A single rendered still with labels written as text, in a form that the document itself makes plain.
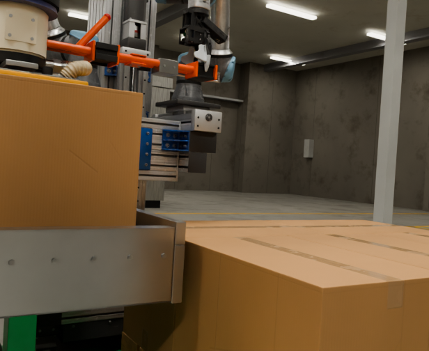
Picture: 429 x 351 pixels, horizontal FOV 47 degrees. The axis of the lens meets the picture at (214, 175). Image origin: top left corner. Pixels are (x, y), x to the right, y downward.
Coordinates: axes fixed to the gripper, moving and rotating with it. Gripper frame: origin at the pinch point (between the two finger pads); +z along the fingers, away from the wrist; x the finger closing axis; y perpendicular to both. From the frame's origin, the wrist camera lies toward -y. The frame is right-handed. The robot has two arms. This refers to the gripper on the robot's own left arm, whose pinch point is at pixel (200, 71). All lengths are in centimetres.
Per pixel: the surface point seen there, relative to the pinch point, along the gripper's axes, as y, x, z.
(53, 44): 50, 3, 1
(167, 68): 14.3, 3.5, 1.8
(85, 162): 45, 20, 34
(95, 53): 38.6, 4.4, 1.3
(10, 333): 64, 36, 71
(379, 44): -848, -644, -281
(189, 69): 6.1, 3.4, 0.7
